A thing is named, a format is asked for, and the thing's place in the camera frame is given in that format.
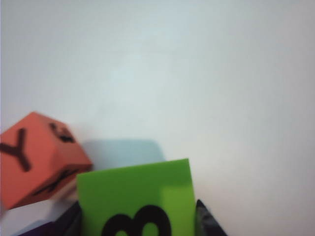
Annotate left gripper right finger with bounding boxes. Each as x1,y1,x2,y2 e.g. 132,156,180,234
195,199,228,236

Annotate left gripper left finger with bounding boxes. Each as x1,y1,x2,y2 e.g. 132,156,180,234
53,201,83,236

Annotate green foam block 3 O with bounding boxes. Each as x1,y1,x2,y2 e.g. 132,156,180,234
76,158,197,236

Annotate orange foam block Y X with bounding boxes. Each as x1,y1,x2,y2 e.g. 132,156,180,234
0,112,94,211

